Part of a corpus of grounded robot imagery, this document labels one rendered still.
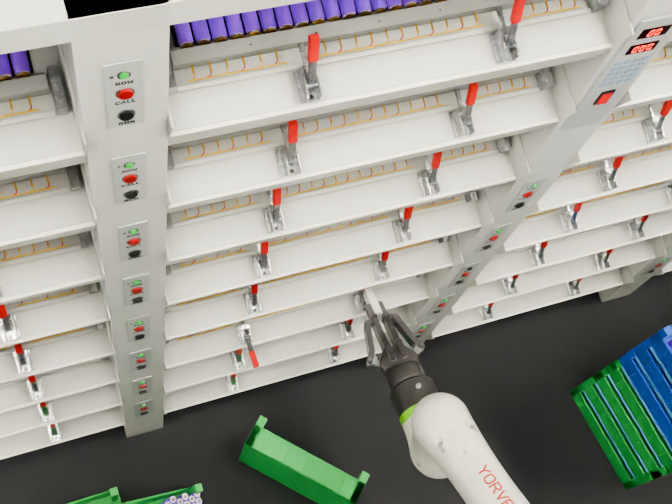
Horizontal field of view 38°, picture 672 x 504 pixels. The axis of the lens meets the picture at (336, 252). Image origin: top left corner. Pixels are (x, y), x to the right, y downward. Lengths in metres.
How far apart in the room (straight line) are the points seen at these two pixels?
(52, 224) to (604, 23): 0.78
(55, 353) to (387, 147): 0.78
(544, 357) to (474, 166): 1.26
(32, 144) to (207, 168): 0.29
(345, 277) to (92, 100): 0.99
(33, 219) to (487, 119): 0.66
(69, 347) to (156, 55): 0.95
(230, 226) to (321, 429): 1.17
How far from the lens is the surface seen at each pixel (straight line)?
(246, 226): 1.53
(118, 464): 2.56
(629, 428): 2.66
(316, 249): 1.74
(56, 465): 2.57
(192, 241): 1.52
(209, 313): 1.88
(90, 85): 1.03
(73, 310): 1.68
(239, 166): 1.35
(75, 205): 1.33
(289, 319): 2.10
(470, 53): 1.28
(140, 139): 1.15
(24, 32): 0.94
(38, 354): 1.87
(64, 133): 1.16
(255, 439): 2.38
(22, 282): 1.50
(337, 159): 1.38
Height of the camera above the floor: 2.52
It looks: 65 degrees down
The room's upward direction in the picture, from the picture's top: 23 degrees clockwise
